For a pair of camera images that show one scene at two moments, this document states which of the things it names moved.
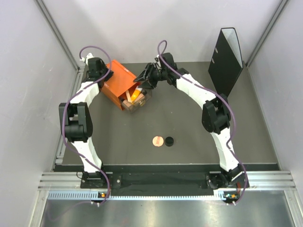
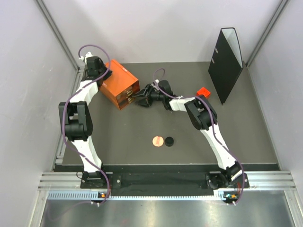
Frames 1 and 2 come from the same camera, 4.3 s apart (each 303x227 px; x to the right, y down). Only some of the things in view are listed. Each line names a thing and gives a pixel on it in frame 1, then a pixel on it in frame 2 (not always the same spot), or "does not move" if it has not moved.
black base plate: (218, 180) does not move
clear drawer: (137, 101) -> (128, 92)
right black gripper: (149, 83) -> (145, 102)
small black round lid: (169, 141) does not move
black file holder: (226, 64) does not move
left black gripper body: (105, 73) does not move
